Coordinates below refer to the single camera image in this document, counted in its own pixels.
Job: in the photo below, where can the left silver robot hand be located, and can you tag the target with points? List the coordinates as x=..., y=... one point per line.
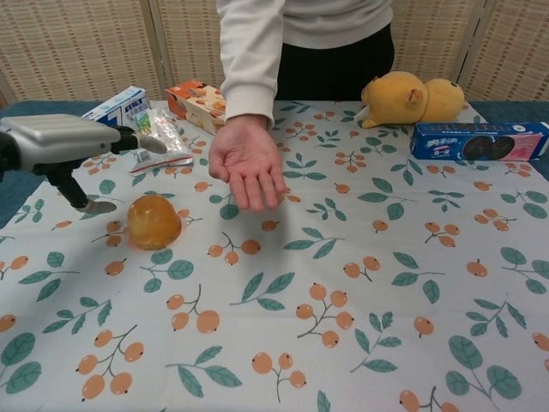
x=56, y=139

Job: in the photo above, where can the person's bare hand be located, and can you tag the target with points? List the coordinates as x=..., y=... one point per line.
x=244, y=159

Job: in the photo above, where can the orange jelly cup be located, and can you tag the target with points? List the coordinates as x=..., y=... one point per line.
x=152, y=223

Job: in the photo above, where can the person's white-sleeved forearm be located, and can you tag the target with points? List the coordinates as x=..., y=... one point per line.
x=251, y=64

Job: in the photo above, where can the orange biscuit box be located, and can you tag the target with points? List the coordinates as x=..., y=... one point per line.
x=195, y=105

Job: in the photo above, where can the blue and white carton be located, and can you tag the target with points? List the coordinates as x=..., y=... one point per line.
x=122, y=107

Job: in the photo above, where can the clear plastic snack packet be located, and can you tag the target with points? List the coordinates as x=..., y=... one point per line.
x=169, y=141

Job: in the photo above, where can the bamboo folding screen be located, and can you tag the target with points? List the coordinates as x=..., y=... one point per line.
x=86, y=47

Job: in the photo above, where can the floral fruit-print tablecloth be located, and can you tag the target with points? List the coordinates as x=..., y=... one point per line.
x=326, y=279

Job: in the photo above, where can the person's torso, white sweater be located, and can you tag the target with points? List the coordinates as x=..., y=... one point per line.
x=334, y=38

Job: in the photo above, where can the yellow plush toy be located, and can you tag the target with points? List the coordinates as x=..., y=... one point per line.
x=407, y=96

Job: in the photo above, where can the blue cookie box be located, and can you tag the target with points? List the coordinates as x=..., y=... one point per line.
x=476, y=141

